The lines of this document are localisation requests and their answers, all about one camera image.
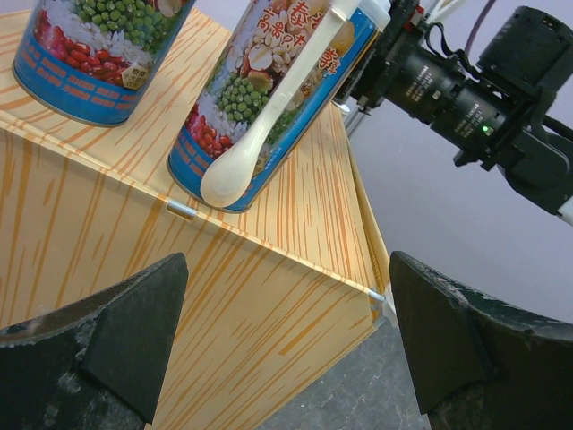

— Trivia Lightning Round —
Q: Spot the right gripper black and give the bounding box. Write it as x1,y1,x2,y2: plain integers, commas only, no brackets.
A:
334,0,427,110

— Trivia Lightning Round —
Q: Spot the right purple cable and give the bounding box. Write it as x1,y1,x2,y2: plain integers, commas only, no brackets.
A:
463,0,498,57

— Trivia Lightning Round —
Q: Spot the white plastic spoon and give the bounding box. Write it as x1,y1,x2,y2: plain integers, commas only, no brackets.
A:
201,0,359,208

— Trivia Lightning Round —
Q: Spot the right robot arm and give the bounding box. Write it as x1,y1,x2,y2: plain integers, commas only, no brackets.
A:
335,1,572,222

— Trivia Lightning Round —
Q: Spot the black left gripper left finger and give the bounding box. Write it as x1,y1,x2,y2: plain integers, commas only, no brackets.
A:
1,253,188,429

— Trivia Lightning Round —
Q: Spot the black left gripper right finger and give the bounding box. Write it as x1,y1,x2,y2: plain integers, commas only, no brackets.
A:
389,252,572,429

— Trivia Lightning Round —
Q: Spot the wooden cube counter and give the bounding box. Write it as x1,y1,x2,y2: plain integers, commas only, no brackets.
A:
1,11,389,429

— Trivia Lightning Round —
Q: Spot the tall yellow drink can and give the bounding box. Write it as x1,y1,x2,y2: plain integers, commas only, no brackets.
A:
167,1,390,212

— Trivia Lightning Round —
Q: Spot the tall can cartoon label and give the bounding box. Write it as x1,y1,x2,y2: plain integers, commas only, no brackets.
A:
13,0,194,126

